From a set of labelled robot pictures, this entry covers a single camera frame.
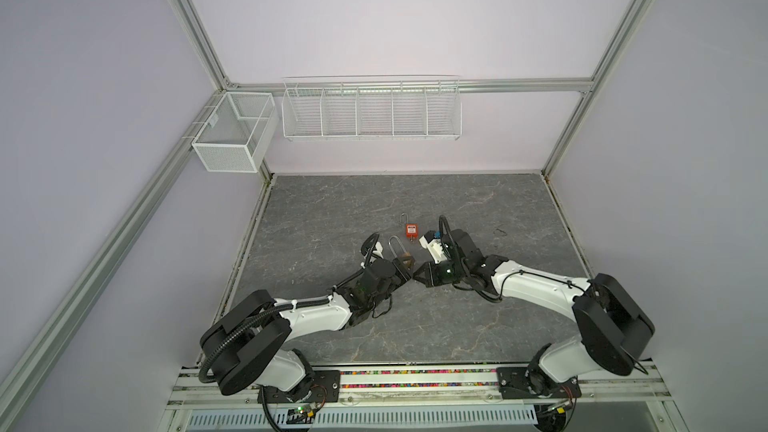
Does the red safety padlock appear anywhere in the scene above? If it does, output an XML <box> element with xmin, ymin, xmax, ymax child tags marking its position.
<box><xmin>400</xmin><ymin>212</ymin><xmax>418</xmax><ymax>242</ymax></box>

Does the brass padlock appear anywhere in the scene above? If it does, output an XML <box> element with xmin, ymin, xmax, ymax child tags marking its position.
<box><xmin>387</xmin><ymin>235</ymin><xmax>415</xmax><ymax>271</ymax></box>

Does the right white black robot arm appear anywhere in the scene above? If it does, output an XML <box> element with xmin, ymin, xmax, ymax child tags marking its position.
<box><xmin>414</xmin><ymin>217</ymin><xmax>655</xmax><ymax>398</ymax></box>

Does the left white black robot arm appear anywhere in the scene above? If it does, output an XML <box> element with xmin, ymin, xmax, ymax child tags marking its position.
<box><xmin>198</xmin><ymin>233</ymin><xmax>414</xmax><ymax>402</ymax></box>

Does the white mesh box basket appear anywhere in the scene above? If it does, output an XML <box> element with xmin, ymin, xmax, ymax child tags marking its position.
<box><xmin>192</xmin><ymin>92</ymin><xmax>279</xmax><ymax>173</ymax></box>

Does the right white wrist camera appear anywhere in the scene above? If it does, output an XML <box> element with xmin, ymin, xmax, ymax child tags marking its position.
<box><xmin>419</xmin><ymin>230</ymin><xmax>448</xmax><ymax>263</ymax></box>

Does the aluminium front rail frame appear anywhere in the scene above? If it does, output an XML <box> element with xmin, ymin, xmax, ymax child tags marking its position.
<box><xmin>158</xmin><ymin>362</ymin><xmax>687</xmax><ymax>431</ymax></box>

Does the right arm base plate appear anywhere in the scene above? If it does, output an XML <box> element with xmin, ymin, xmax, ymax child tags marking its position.
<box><xmin>496</xmin><ymin>366</ymin><xmax>582</xmax><ymax>399</ymax></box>

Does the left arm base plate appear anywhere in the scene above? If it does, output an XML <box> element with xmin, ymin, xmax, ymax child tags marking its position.
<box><xmin>259</xmin><ymin>370</ymin><xmax>341</xmax><ymax>404</ymax></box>

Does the long white wire basket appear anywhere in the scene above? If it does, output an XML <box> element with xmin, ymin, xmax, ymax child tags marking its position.
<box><xmin>281</xmin><ymin>75</ymin><xmax>463</xmax><ymax>141</ymax></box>

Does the white vented cable duct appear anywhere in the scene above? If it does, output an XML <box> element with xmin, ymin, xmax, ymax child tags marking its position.
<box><xmin>186</xmin><ymin>404</ymin><xmax>538</xmax><ymax>431</ymax></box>

